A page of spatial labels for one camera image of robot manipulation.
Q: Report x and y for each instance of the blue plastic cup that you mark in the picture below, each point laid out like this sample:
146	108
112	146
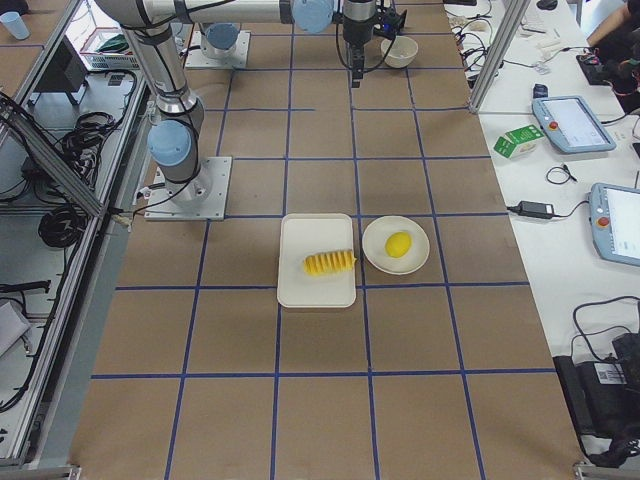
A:
15	25

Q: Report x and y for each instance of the green white carton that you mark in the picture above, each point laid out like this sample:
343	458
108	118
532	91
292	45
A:
518	142

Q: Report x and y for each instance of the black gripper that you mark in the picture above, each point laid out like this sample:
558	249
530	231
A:
356	26

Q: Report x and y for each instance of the blue teach pendant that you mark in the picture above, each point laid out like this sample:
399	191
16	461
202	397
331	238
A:
614	220
570	125

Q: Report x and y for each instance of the far blue teach pendant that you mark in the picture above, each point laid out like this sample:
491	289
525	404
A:
570	125

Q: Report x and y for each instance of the cream round lemon plate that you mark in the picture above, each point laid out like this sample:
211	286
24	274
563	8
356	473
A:
374	239

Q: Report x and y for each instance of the ridged bread loaf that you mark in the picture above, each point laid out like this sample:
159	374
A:
328	263

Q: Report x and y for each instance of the yellow lemon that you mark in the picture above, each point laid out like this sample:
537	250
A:
398	244

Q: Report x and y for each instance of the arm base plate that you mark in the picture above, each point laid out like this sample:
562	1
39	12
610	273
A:
203	198
202	55

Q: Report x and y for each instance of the cream bowl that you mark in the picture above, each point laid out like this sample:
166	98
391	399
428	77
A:
400	52

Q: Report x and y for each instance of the aluminium frame post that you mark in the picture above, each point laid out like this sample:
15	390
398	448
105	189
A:
510	22

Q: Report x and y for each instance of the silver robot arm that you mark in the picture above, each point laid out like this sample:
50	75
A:
146	25
222	35

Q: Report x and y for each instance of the white rectangular tray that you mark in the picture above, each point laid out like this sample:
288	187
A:
307	234

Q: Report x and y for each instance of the near blue teach pendant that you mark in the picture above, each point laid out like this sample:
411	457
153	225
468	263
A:
614	220

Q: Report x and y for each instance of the black power adapter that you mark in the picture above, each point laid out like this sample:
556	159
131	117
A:
532	209

